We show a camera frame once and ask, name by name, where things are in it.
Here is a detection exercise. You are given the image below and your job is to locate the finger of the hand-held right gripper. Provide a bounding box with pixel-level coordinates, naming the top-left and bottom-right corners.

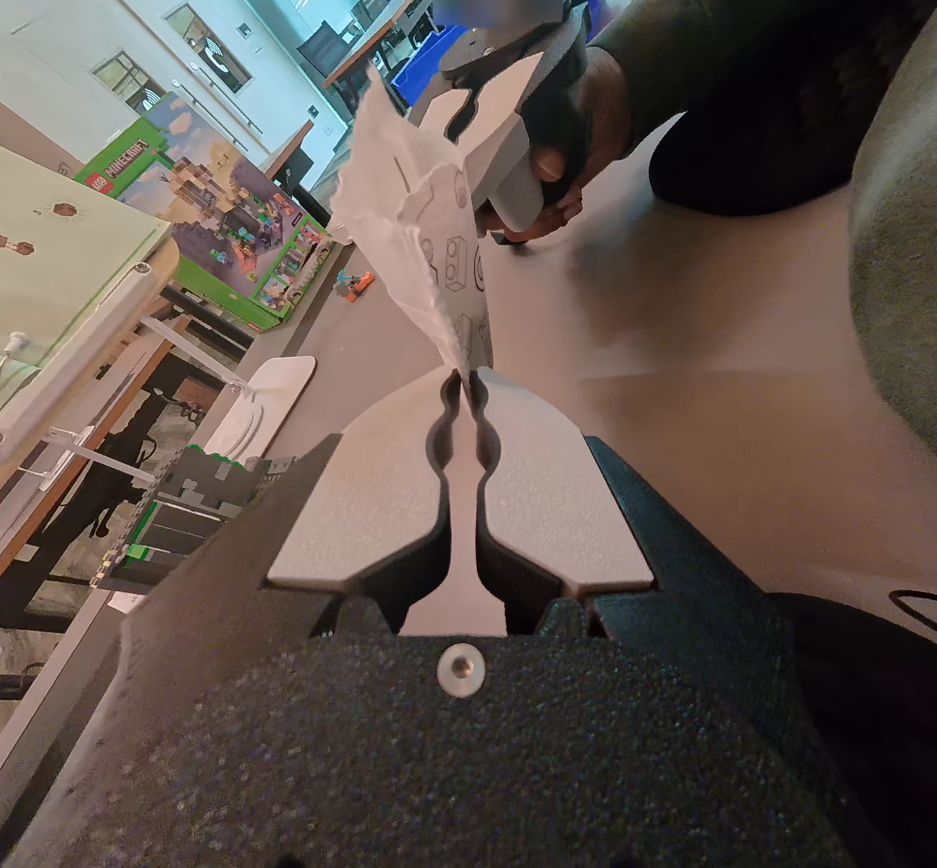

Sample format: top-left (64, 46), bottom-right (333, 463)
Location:
top-left (419, 87), bottom-right (471, 152)
top-left (461, 52), bottom-right (548, 234)

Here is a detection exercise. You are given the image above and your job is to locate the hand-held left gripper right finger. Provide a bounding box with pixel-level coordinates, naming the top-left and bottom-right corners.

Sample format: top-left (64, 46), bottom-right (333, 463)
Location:
top-left (470, 366), bottom-right (654, 631)

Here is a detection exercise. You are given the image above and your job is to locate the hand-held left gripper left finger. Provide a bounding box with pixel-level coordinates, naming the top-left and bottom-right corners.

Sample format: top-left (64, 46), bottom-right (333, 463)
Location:
top-left (267, 365), bottom-right (451, 633)

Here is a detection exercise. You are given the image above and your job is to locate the small brick-print paper bag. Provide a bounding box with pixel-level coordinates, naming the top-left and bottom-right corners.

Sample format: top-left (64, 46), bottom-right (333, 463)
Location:
top-left (327, 66), bottom-right (495, 389)

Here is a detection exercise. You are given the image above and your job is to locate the person's right forearm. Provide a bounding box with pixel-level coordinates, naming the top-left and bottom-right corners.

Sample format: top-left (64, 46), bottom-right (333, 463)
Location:
top-left (588, 0), bottom-right (937, 152)

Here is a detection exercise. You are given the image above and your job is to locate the wood-edged background desk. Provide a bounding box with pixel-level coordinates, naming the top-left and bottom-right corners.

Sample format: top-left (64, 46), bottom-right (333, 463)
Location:
top-left (322, 0), bottom-right (434, 89)

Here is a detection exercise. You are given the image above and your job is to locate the grey desk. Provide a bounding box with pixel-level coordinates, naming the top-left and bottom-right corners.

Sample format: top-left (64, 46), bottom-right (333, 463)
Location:
top-left (0, 114), bottom-right (937, 840)

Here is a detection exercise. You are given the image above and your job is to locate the person's right hand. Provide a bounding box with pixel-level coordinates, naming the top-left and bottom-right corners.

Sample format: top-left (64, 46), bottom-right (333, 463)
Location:
top-left (504, 47), bottom-right (635, 243)

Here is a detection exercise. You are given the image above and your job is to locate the grey brick building model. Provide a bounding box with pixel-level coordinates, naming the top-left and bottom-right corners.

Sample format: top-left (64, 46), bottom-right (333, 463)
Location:
top-left (88, 444), bottom-right (303, 588)

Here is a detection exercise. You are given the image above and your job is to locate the green toy box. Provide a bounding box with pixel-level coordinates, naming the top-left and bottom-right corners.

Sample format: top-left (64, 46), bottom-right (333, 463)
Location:
top-left (73, 92), bottom-right (332, 333)

